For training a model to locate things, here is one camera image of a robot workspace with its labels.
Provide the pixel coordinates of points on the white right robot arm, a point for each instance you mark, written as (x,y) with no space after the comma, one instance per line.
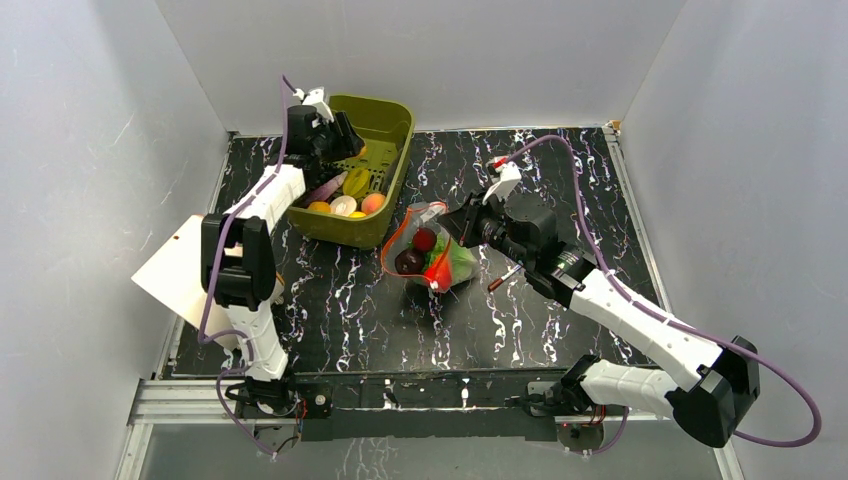
(706,387)

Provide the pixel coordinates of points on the green lettuce toy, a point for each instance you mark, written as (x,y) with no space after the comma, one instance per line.
(464,263)

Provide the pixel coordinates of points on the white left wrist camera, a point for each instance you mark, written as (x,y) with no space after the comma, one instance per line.
(318,99)

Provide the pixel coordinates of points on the yellow starfruit toy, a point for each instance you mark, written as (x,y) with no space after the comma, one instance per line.
(357,183)

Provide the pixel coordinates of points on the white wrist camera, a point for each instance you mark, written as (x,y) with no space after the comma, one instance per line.
(318,99)
(505,175)

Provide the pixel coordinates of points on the olive green plastic basket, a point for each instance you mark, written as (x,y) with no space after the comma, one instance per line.
(387,128)

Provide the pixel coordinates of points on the white round slice toy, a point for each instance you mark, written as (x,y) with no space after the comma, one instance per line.
(344,205)

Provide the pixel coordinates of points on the dark brown plum toy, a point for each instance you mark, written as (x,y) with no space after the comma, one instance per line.
(410,262)

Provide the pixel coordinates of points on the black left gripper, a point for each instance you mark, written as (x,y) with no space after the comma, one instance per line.
(349,144)

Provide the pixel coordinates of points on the red cap marker pen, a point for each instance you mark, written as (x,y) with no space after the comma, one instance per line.
(495,284)

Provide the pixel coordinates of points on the purple sweet potato toy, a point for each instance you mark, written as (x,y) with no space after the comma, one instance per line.
(326,190)

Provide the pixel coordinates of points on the clear zip bag orange zipper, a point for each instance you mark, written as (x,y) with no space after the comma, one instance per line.
(417,216)

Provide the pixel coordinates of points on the peach toy fruit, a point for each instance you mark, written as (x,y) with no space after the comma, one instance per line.
(372,203)

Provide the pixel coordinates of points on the orange toy fruit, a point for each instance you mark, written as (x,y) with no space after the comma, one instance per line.
(320,207)

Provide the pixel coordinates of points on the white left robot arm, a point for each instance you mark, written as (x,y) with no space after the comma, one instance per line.
(237,263)

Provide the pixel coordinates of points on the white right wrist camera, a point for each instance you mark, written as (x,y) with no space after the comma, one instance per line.
(505,175)

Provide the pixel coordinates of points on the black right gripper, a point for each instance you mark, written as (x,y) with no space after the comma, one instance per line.
(473,221)

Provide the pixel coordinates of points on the red strawberry toy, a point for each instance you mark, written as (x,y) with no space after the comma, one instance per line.
(439,275)

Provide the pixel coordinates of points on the dark red cherry toy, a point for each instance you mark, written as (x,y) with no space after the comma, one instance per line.
(424,240)

